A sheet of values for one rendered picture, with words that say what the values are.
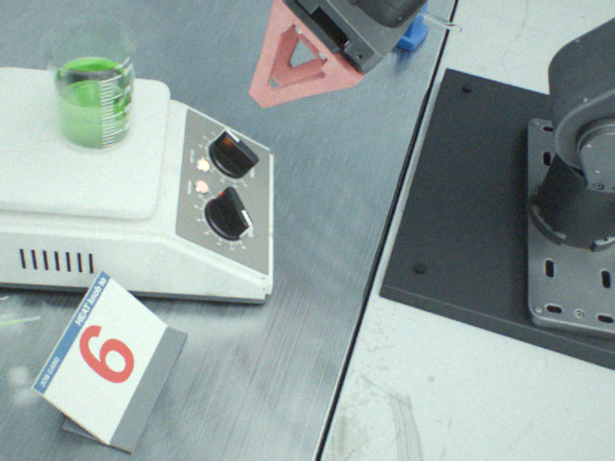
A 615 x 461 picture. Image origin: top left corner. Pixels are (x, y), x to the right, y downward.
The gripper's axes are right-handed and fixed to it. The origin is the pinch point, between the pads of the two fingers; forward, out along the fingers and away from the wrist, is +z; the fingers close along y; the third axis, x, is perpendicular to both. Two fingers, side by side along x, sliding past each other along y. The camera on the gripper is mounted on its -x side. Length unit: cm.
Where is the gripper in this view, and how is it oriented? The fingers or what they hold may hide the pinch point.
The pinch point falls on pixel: (274, 82)
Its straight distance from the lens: 59.7
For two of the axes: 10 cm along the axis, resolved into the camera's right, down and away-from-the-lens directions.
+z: -6.3, 5.1, 5.9
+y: -3.4, 5.0, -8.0
